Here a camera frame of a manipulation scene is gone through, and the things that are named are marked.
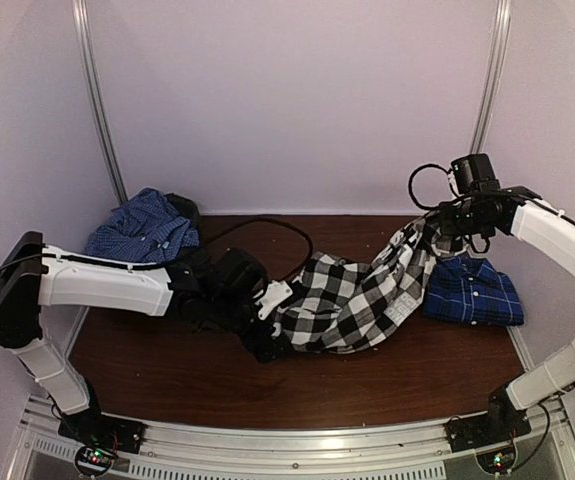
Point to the black white checkered shirt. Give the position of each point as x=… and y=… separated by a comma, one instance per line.
x=344, y=307

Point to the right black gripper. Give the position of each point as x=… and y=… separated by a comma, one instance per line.
x=446, y=226

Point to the right aluminium frame post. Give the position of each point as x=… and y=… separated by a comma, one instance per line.
x=496, y=59

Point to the left aluminium frame post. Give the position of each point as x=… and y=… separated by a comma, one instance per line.
x=98, y=110

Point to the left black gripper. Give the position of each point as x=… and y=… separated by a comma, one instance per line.
x=269, y=351

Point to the front aluminium rail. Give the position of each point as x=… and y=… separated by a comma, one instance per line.
x=419, y=450

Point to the crumpled blue dotted shirt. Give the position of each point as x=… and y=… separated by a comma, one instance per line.
x=143, y=230

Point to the black pinstripe shirt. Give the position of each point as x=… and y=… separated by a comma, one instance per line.
x=187, y=209

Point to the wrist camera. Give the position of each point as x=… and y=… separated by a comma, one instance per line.
x=474, y=173
x=241, y=277

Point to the right circuit board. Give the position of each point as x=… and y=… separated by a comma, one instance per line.
x=496, y=462

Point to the left circuit board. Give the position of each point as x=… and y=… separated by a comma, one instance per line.
x=93, y=460

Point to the folded blue plaid shirt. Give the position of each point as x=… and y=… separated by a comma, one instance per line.
x=465, y=290

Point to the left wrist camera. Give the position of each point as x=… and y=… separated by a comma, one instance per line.
x=241, y=277

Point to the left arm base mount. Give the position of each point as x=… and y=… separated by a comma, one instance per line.
x=99, y=430

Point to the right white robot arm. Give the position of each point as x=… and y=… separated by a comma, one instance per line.
x=522, y=214

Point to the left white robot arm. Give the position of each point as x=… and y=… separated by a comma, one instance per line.
x=36, y=275

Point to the aluminium frame post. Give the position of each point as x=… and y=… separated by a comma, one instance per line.
x=496, y=59
x=98, y=110

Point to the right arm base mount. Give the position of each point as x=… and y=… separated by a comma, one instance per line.
x=475, y=432

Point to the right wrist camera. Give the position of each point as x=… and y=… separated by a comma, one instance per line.
x=474, y=173

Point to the circuit board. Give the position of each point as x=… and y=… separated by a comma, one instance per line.
x=93, y=460
x=496, y=462

